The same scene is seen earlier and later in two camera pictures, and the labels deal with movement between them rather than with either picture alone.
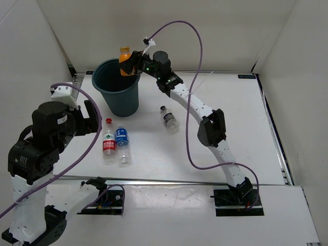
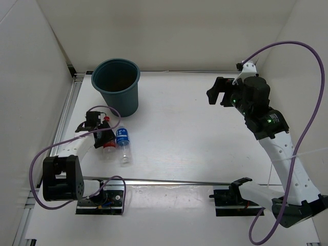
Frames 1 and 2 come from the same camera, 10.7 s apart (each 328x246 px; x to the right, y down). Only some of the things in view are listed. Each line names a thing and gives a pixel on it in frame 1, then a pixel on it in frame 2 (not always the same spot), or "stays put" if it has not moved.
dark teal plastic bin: [120, 93] stays put
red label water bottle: [108, 143] stays put
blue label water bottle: [122, 141] stays put
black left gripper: [87, 125] to [98, 143]
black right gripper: [136, 59] to [220, 86]
